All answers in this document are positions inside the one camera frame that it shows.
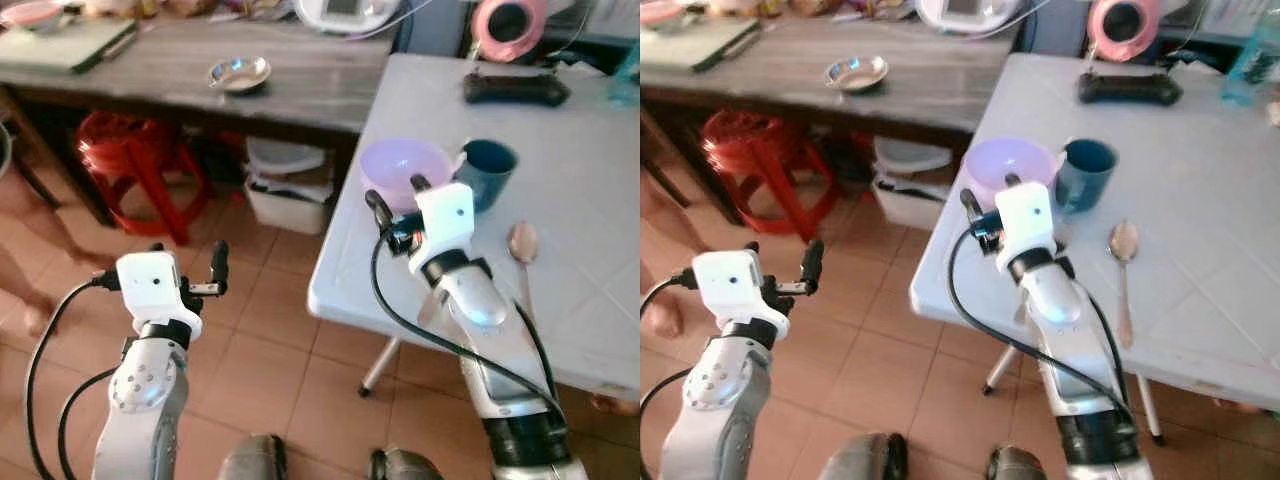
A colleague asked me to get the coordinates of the teal mug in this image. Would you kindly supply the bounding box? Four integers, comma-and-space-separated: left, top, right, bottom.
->
1054, 138, 1119, 214
455, 139, 520, 214

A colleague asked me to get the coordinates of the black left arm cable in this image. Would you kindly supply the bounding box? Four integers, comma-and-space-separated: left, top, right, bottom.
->
640, 268, 699, 413
24, 270, 123, 480

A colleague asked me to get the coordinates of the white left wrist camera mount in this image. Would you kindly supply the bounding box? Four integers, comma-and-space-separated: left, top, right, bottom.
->
115, 251, 205, 342
692, 250, 787, 337

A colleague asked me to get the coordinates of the white plastic storage box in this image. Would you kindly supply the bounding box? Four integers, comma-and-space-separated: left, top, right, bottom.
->
242, 137, 334, 237
871, 137, 954, 232

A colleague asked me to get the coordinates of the green cutting board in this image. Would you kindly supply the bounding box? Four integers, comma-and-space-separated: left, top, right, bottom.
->
0, 18, 140, 77
640, 18, 762, 74

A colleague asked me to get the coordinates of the grey left robot foot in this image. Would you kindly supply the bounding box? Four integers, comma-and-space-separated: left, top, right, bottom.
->
217, 433, 290, 480
819, 432, 910, 480

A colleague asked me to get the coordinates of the black game controller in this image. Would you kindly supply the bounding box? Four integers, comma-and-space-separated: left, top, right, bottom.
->
462, 71, 572, 108
1077, 71, 1185, 107

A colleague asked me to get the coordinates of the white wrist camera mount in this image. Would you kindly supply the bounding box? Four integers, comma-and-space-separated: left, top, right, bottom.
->
992, 181, 1059, 273
408, 181, 477, 278
115, 251, 205, 342
692, 250, 787, 337

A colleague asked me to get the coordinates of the person's bare leg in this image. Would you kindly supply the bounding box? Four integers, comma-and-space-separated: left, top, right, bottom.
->
640, 170, 693, 341
0, 168, 116, 338

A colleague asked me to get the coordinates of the purple plastic bowl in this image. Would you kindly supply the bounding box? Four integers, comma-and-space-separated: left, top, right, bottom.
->
358, 138, 464, 215
962, 137, 1067, 213

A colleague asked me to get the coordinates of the grey robot foot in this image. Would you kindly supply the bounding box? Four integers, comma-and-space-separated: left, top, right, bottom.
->
367, 447, 447, 480
819, 432, 910, 480
984, 445, 1063, 480
217, 433, 290, 480

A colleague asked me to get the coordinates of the white electric appliance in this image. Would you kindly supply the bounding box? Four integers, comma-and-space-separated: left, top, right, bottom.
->
914, 0, 1022, 35
292, 0, 402, 37

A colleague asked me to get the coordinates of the red plastic stool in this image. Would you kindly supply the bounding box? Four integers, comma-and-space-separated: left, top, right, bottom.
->
76, 110, 212, 247
700, 108, 833, 245

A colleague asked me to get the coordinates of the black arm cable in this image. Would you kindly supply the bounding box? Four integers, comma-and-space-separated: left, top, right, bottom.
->
947, 226, 1139, 429
640, 268, 699, 413
24, 270, 123, 480
369, 230, 569, 433

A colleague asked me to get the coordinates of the grey right robot foot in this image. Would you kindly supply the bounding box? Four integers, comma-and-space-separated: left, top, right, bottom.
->
367, 447, 447, 480
984, 445, 1063, 480

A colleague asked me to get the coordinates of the grey wooden bench table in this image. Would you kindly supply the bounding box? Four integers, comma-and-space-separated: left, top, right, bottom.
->
640, 14, 1023, 226
0, 14, 403, 231

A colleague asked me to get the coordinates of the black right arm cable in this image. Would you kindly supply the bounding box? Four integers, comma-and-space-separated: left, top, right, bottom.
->
947, 226, 1139, 429
369, 230, 569, 433

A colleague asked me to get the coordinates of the pink bowl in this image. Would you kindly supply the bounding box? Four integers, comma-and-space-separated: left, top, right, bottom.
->
0, 0, 67, 32
640, 0, 693, 30

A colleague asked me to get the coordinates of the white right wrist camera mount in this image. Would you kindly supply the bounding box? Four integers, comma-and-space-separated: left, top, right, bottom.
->
408, 181, 477, 278
992, 181, 1059, 273

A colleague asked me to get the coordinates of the pink round fan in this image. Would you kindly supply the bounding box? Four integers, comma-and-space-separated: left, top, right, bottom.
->
1086, 0, 1164, 64
470, 0, 550, 64

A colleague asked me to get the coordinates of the white folding table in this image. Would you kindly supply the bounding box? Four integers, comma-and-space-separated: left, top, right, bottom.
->
307, 52, 641, 403
909, 52, 1280, 447

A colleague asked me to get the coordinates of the small metal bowl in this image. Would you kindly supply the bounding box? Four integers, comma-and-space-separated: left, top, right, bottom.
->
824, 55, 890, 96
207, 56, 273, 97

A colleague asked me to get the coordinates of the metal spoon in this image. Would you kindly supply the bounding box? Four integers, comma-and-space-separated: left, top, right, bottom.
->
507, 221, 542, 333
1108, 220, 1142, 350

